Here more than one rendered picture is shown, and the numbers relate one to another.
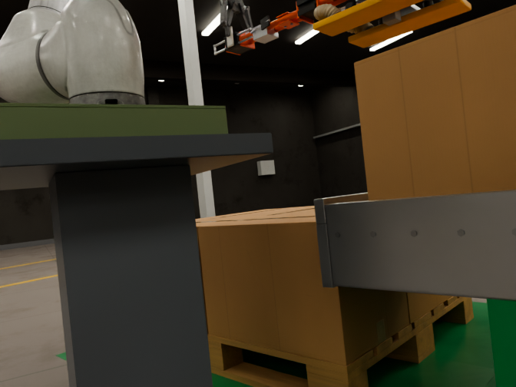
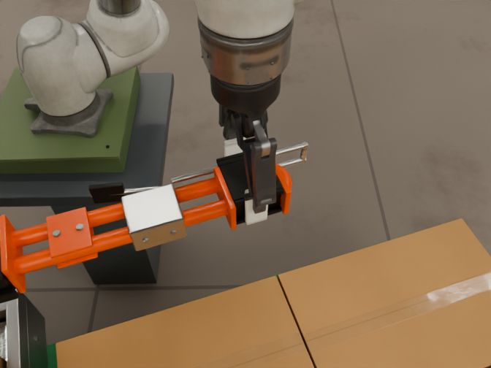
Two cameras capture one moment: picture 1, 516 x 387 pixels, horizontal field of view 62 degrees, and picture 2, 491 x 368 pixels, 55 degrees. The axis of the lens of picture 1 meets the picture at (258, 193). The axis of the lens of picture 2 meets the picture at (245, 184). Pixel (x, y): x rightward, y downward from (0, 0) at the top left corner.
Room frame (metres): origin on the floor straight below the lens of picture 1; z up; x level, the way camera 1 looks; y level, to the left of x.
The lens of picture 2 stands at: (1.80, -0.34, 1.72)
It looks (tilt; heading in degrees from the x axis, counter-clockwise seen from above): 52 degrees down; 117
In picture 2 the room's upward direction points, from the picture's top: straight up
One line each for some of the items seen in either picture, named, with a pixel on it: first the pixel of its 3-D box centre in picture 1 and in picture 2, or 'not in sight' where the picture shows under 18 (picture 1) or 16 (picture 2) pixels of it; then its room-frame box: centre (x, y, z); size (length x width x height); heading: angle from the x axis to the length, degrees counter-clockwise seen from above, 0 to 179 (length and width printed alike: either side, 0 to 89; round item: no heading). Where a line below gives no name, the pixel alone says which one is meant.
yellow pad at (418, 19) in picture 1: (405, 19); not in sight; (1.28, -0.49, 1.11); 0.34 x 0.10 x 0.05; 47
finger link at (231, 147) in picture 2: (229, 37); (235, 156); (1.58, 0.04, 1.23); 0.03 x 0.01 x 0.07; 46
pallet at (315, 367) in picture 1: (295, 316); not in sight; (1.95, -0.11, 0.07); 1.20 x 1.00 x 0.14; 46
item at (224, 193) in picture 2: (239, 44); (251, 190); (1.62, 0.01, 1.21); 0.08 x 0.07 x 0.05; 47
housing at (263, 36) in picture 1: (265, 33); (154, 217); (1.53, -0.09, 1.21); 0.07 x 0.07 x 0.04; 47
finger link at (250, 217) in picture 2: not in sight; (256, 205); (1.64, -0.02, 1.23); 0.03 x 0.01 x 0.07; 46
